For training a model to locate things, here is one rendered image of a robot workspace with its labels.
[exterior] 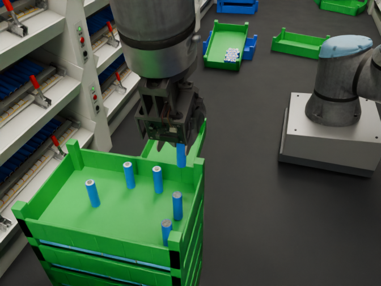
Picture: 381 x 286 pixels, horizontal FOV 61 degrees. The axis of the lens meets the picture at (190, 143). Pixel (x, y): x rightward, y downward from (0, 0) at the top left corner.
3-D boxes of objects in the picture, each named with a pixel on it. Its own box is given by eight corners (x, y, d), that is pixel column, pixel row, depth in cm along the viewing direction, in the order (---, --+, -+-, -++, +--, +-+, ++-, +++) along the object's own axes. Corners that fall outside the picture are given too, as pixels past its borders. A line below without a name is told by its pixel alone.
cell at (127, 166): (136, 183, 70) (132, 161, 66) (133, 189, 69) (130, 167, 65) (128, 182, 71) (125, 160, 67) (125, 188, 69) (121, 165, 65)
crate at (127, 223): (204, 185, 70) (204, 158, 65) (180, 270, 55) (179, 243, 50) (77, 164, 76) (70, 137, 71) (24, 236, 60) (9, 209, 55)
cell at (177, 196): (180, 199, 58) (181, 222, 62) (183, 192, 60) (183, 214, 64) (170, 197, 59) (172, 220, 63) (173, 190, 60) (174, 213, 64)
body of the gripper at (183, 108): (140, 142, 49) (120, 82, 39) (156, 100, 54) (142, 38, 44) (190, 148, 47) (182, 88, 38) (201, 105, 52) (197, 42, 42)
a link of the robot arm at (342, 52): (328, 75, 123) (337, 28, 112) (374, 88, 111) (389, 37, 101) (304, 89, 115) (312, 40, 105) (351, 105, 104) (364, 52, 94)
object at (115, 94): (159, 61, 171) (166, 37, 161) (104, 126, 125) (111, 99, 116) (123, 43, 170) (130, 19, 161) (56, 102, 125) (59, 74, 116)
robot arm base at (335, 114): (352, 100, 126) (358, 76, 120) (367, 127, 111) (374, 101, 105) (301, 100, 129) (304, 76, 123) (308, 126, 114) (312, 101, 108)
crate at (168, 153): (191, 184, 115) (191, 167, 110) (137, 176, 118) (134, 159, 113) (206, 133, 137) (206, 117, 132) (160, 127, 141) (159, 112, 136)
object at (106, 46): (156, 21, 158) (164, -6, 149) (94, 79, 113) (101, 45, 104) (118, 2, 157) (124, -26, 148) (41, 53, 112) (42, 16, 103)
